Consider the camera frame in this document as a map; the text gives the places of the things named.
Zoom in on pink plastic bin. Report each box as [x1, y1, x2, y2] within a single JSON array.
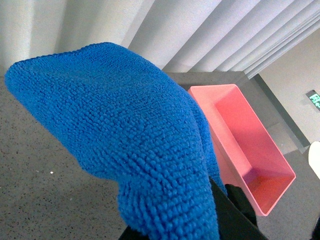
[[188, 84, 296, 216]]

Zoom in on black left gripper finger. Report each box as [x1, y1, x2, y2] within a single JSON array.
[[118, 177, 266, 240], [225, 184, 257, 225]]

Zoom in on blue microfiber cloth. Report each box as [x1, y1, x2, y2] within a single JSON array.
[[4, 42, 224, 240]]

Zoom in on green exit sign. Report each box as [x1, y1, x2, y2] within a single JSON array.
[[305, 90, 320, 110]]

